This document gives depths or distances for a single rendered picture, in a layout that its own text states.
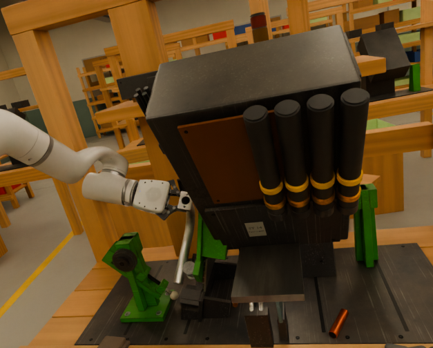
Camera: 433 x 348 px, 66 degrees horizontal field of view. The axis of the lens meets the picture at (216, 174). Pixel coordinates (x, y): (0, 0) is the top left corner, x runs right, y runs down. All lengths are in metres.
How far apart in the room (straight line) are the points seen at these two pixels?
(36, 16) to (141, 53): 0.39
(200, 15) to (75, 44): 4.01
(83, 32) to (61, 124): 10.44
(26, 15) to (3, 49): 11.64
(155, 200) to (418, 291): 0.80
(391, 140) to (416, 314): 0.58
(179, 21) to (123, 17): 9.77
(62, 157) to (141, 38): 0.51
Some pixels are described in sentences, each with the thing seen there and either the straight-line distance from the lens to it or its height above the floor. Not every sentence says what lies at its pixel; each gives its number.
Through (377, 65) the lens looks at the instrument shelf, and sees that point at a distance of 1.05.
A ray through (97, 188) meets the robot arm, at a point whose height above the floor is 1.33.
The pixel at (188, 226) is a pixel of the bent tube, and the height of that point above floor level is 1.13.
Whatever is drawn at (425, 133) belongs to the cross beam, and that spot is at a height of 1.25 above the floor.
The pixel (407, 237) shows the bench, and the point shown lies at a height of 0.88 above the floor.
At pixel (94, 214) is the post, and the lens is 1.50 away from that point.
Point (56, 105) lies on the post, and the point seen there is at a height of 1.58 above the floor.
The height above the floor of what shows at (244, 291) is 1.13.
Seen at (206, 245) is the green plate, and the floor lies 1.15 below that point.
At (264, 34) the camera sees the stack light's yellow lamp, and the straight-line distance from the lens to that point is 1.16.
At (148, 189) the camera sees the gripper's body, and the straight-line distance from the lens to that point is 1.03.
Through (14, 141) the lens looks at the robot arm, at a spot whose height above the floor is 1.55.
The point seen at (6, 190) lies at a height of 0.34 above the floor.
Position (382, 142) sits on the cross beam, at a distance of 1.32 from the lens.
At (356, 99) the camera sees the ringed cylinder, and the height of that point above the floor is 1.54.
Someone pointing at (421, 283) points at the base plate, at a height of 0.90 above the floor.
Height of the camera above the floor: 1.63
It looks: 19 degrees down
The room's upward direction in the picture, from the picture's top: 12 degrees counter-clockwise
